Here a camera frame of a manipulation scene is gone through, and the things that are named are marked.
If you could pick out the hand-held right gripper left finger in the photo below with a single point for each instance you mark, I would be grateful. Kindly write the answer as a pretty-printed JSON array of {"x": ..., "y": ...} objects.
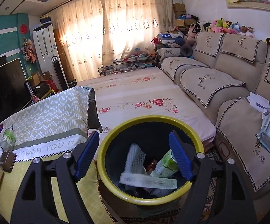
[{"x": 87, "y": 154}]

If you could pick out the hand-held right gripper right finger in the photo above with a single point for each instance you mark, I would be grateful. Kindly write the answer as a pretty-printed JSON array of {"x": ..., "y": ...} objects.
[{"x": 181, "y": 156}]

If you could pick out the black yellow-rimmed trash bin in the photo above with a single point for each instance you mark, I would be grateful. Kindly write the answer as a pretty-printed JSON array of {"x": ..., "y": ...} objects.
[{"x": 104, "y": 149}]

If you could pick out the green white canister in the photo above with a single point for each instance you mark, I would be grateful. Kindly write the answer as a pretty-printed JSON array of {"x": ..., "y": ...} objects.
[{"x": 164, "y": 168}]

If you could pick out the white foam fruit net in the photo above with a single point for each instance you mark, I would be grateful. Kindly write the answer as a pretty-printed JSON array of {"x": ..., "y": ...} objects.
[{"x": 133, "y": 155}]

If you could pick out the small black box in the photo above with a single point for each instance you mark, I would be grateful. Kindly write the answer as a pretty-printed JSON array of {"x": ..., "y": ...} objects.
[{"x": 72, "y": 82}]

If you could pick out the floral bed sheet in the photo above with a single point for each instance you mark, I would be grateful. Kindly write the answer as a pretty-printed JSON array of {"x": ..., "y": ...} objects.
[{"x": 137, "y": 93}]

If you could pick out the brown wallet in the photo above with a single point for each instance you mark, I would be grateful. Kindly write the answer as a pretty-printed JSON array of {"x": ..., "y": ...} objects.
[{"x": 6, "y": 161}]

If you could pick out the plastic bottle green label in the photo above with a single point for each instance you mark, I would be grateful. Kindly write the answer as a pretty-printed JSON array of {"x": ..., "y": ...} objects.
[{"x": 8, "y": 137}]

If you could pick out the black shuttlecock tube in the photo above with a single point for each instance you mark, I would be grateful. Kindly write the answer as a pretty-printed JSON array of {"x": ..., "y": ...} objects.
[{"x": 30, "y": 89}]

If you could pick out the black white tower fan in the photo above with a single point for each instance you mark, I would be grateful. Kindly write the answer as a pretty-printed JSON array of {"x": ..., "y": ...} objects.
[{"x": 56, "y": 72}]

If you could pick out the open cardboard box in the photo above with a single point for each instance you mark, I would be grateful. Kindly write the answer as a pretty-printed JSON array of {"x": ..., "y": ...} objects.
[{"x": 41, "y": 78}]

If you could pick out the beige sofa with covers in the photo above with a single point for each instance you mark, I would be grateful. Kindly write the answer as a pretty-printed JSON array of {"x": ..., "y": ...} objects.
[{"x": 230, "y": 74}]

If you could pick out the low glass table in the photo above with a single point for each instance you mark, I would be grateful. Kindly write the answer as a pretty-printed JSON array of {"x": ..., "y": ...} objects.
[{"x": 125, "y": 64}]

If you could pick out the large black television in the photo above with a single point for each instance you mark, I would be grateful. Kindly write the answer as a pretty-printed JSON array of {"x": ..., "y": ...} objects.
[{"x": 4, "y": 88}]

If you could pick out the flat brown cardboard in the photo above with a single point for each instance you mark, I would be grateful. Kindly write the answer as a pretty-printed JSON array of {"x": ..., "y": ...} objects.
[{"x": 62, "y": 51}]

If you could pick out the grey neck pillow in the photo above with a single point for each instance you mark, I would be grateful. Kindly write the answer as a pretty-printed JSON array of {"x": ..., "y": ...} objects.
[{"x": 186, "y": 50}]

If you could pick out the cream embroidered curtain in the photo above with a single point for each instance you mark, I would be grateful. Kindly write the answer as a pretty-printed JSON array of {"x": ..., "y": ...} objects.
[
  {"x": 135, "y": 23},
  {"x": 79, "y": 39}
]

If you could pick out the white standing air conditioner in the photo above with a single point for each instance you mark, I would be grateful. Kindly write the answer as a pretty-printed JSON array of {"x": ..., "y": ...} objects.
[{"x": 44, "y": 44}]

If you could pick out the artificial flower bunch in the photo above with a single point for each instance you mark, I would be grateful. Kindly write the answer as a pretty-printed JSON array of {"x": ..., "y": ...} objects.
[{"x": 29, "y": 50}]

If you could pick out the star print bag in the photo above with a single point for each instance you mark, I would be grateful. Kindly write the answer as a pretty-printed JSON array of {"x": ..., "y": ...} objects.
[{"x": 169, "y": 37}]

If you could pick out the row of plush toys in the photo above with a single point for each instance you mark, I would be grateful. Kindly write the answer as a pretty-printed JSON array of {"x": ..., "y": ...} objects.
[{"x": 223, "y": 26}]

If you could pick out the dark box on air conditioner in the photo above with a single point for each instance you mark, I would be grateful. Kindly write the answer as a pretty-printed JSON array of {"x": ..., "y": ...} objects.
[{"x": 46, "y": 19}]

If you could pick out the stack of cardboard boxes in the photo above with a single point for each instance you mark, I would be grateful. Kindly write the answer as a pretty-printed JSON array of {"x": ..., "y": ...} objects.
[{"x": 179, "y": 14}]

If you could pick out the red round wall decoration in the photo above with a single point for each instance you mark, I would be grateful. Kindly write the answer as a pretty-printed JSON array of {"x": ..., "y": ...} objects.
[{"x": 23, "y": 28}]

